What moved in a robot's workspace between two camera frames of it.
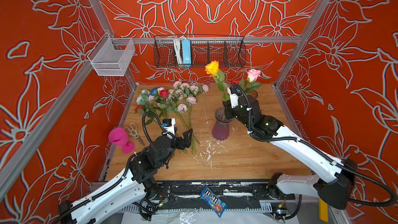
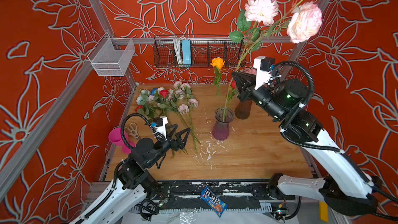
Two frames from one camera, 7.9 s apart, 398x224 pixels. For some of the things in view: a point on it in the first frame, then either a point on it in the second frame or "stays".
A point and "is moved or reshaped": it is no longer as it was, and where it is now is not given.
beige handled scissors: x=132 y=130 stays
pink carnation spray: x=181 y=97 to x=303 y=22
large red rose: x=164 y=93 stays
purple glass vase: x=221 y=129 stays
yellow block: x=323 y=210 stays
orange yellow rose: x=212 y=68 is moved or reshaped
